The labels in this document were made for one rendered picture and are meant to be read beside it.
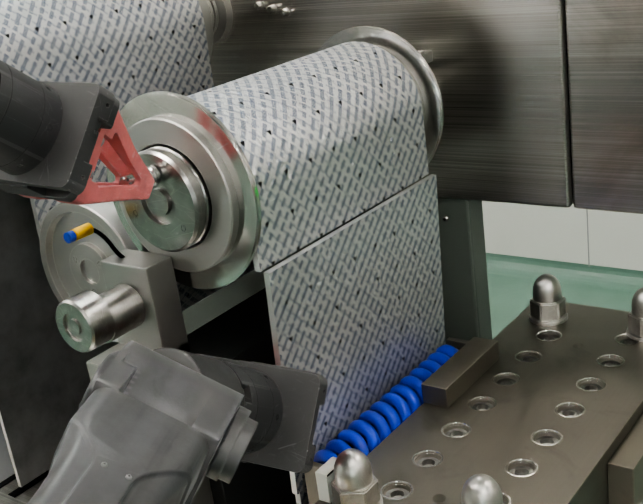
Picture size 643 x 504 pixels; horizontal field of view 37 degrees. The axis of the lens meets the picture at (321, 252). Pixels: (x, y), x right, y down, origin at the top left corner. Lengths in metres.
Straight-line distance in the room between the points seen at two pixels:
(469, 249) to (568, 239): 2.66
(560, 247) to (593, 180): 2.77
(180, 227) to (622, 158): 0.40
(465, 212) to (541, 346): 0.16
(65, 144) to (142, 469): 0.22
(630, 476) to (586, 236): 2.87
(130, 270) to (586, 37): 0.43
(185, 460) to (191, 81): 0.56
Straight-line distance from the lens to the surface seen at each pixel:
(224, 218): 0.66
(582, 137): 0.88
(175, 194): 0.66
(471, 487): 0.64
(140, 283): 0.70
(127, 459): 0.44
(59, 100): 0.59
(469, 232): 0.97
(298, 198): 0.70
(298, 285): 0.70
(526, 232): 3.69
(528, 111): 0.89
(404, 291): 0.83
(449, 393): 0.80
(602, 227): 3.56
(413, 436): 0.77
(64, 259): 0.83
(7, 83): 0.57
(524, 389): 0.83
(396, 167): 0.80
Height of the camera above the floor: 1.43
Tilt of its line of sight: 20 degrees down
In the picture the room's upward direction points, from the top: 8 degrees counter-clockwise
